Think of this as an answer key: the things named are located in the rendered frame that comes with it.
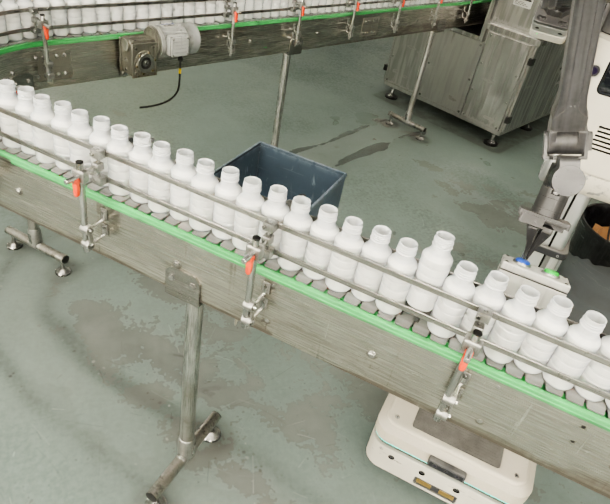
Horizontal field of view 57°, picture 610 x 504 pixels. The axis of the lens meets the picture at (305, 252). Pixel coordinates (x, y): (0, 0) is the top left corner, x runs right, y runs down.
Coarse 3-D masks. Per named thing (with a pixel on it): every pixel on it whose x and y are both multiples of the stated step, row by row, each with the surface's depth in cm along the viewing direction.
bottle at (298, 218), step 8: (296, 200) 114; (304, 200) 115; (296, 208) 112; (304, 208) 112; (288, 216) 114; (296, 216) 113; (304, 216) 113; (288, 224) 114; (296, 224) 113; (304, 224) 114; (304, 232) 114; (280, 240) 119; (288, 240) 116; (296, 240) 115; (304, 240) 116; (280, 248) 119; (288, 248) 117; (296, 248) 116; (304, 248) 117; (296, 256) 118; (304, 256) 119; (280, 264) 120; (288, 264) 119; (296, 264) 119
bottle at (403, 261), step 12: (408, 240) 108; (396, 252) 108; (408, 252) 106; (396, 264) 107; (408, 264) 107; (384, 276) 111; (384, 288) 111; (396, 288) 109; (408, 288) 110; (396, 300) 111; (384, 312) 114; (396, 312) 113
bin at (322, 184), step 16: (256, 144) 178; (240, 160) 172; (256, 160) 183; (272, 160) 182; (288, 160) 179; (304, 160) 176; (240, 176) 176; (256, 176) 188; (272, 176) 185; (288, 176) 182; (304, 176) 179; (320, 176) 176; (336, 176) 174; (288, 192) 185; (304, 192) 182; (320, 192) 179; (336, 192) 170
